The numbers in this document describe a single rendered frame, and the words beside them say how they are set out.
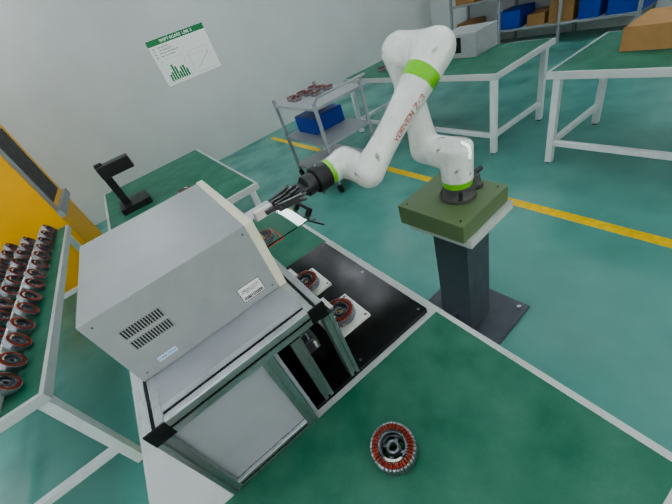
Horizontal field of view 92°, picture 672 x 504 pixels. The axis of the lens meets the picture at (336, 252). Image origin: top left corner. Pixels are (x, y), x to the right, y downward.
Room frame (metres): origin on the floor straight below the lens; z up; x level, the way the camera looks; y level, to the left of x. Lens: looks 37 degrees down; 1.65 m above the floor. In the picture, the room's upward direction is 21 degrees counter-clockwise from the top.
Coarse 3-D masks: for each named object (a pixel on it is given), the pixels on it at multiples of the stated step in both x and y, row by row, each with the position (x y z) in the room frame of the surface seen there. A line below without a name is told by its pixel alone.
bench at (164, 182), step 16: (176, 160) 3.89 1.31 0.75; (192, 160) 3.64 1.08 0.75; (208, 160) 3.41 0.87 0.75; (144, 176) 3.74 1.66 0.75; (160, 176) 3.51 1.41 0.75; (176, 176) 3.29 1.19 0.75; (192, 176) 3.10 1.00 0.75; (208, 176) 2.93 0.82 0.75; (224, 176) 2.77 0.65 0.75; (240, 176) 2.62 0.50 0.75; (112, 192) 3.60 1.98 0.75; (128, 192) 3.38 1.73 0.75; (160, 192) 3.00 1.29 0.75; (176, 192) 2.83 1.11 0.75; (224, 192) 2.42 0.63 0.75; (240, 192) 2.31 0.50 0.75; (112, 208) 3.07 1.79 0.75; (144, 208) 2.75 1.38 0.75; (112, 224) 2.66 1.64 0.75
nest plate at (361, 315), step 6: (354, 306) 0.80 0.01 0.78; (360, 306) 0.79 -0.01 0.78; (360, 312) 0.77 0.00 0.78; (366, 312) 0.76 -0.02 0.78; (354, 318) 0.75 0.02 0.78; (360, 318) 0.74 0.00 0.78; (366, 318) 0.74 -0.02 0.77; (348, 324) 0.74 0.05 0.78; (354, 324) 0.73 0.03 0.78; (342, 330) 0.72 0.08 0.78; (348, 330) 0.71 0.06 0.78
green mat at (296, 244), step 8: (296, 232) 1.48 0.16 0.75; (304, 232) 1.45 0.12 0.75; (280, 240) 1.47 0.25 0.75; (288, 240) 1.44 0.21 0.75; (296, 240) 1.41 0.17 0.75; (304, 240) 1.38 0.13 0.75; (312, 240) 1.35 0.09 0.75; (320, 240) 1.33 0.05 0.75; (272, 248) 1.42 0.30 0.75; (280, 248) 1.39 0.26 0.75; (288, 248) 1.37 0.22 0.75; (296, 248) 1.34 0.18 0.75; (304, 248) 1.31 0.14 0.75; (312, 248) 1.29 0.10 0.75; (280, 256) 1.32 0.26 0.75; (288, 256) 1.30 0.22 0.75; (296, 256) 1.27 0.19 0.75; (288, 264) 1.24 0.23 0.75
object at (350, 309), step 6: (336, 300) 0.83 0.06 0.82; (342, 300) 0.82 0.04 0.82; (348, 300) 0.81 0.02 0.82; (336, 306) 0.82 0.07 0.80; (342, 306) 0.81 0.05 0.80; (348, 306) 0.78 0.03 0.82; (336, 312) 0.78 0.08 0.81; (342, 312) 0.77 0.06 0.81; (348, 312) 0.75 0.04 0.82; (354, 312) 0.76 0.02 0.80; (336, 318) 0.75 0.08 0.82; (342, 318) 0.74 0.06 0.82; (348, 318) 0.74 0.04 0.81; (342, 324) 0.73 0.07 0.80
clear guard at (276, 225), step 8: (288, 208) 1.16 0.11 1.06; (272, 216) 1.14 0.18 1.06; (280, 216) 1.11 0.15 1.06; (288, 216) 1.09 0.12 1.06; (296, 216) 1.07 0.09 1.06; (304, 216) 1.08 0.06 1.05; (256, 224) 1.12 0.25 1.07; (264, 224) 1.10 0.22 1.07; (272, 224) 1.08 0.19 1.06; (280, 224) 1.06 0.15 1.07; (288, 224) 1.03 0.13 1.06; (296, 224) 1.01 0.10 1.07; (320, 224) 1.03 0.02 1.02; (264, 232) 1.04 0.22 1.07; (272, 232) 1.02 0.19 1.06; (280, 232) 1.00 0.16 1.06; (288, 232) 0.98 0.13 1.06; (264, 240) 0.99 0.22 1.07; (272, 240) 0.97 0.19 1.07
